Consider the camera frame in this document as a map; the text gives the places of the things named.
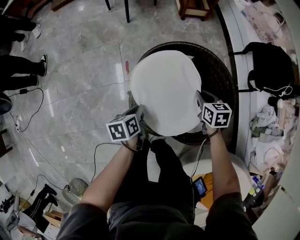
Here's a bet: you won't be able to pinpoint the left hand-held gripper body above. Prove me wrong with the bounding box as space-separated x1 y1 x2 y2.
105 104 146 143

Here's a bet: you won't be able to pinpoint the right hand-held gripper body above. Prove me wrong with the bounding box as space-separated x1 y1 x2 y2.
194 90 233 135

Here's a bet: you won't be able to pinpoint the dark wicker round chair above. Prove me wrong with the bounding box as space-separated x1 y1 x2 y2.
128 41 238 146

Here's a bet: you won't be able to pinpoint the white round cushion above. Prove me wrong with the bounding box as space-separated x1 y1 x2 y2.
129 50 203 137

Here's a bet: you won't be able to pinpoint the person's right forearm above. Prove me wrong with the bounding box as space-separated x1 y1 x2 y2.
205 129 242 202

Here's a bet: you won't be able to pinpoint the person's left forearm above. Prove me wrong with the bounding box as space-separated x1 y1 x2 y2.
79 137 143 213

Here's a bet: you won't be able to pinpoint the black chair leg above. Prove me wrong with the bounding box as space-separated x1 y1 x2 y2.
124 0 131 23

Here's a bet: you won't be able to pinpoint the black round seat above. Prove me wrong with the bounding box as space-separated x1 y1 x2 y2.
0 93 13 116

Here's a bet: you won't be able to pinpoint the pile of pale clothes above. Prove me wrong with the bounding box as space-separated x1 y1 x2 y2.
249 104 295 166

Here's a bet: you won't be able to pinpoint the white round ottoman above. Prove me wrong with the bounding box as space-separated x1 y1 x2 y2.
182 152 253 228

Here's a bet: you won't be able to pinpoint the person's black trousers legs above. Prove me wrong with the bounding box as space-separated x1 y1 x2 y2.
112 138 196 223

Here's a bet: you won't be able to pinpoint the small black screen device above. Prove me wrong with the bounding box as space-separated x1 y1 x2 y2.
192 176 208 198

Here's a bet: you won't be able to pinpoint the black backpack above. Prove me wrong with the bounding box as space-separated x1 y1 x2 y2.
228 42 295 97

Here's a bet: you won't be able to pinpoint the grey mesh fan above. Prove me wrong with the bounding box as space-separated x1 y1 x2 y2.
61 178 90 207

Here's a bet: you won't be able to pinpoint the person's dark grey shirt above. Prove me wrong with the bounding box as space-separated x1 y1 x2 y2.
56 192 258 240

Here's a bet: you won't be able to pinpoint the wooden stool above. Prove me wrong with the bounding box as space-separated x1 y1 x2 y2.
175 0 220 22

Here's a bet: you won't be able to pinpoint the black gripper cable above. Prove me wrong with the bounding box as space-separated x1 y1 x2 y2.
90 142 123 184

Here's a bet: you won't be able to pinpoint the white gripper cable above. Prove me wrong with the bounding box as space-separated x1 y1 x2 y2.
190 137 210 180

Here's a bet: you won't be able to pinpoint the white earphone cable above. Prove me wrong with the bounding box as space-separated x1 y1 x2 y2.
262 84 294 97

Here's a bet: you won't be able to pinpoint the black floor cable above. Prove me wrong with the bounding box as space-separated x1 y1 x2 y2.
7 87 45 133

